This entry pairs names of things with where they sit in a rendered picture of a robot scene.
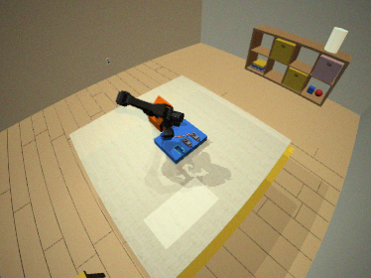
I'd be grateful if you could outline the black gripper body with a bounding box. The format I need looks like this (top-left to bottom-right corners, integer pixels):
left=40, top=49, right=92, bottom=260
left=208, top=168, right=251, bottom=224
left=163, top=119, right=175, bottom=138

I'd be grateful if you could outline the blue flat plate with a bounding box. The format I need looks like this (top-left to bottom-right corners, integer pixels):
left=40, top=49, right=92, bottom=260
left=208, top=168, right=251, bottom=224
left=154, top=119, right=207, bottom=164

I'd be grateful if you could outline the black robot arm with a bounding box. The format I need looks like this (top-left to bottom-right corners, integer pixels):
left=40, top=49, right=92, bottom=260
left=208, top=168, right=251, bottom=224
left=115, top=90, right=185, bottom=127

